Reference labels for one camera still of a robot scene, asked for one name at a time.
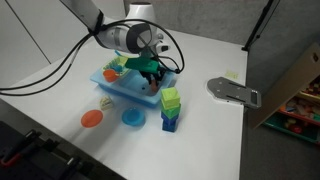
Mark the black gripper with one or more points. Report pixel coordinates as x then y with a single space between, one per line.
153 74

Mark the light green block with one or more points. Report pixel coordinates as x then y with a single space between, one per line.
170 96

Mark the blue block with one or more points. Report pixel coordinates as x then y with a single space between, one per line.
169 119
169 126

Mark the light blue toy sink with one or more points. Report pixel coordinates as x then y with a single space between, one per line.
133 88

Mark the yellow-green dish rack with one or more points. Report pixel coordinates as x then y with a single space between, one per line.
120 61

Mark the blue toy utensils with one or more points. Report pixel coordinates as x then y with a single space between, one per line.
117 68

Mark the blue toy bowl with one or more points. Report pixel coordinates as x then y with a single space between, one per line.
133 116

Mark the orange toy plate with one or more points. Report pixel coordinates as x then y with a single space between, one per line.
91 118

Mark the yellow sticky note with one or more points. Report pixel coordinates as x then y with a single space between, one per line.
232 74

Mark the grey metal mounting plate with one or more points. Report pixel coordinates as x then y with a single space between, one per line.
233 91

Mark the black partition pole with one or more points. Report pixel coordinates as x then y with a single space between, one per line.
258 25

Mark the black clamp equipment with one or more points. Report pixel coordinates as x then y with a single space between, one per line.
40 156

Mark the toy storage shelf with bins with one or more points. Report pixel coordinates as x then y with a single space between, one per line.
293 96

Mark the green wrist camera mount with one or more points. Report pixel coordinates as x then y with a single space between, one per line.
141 64

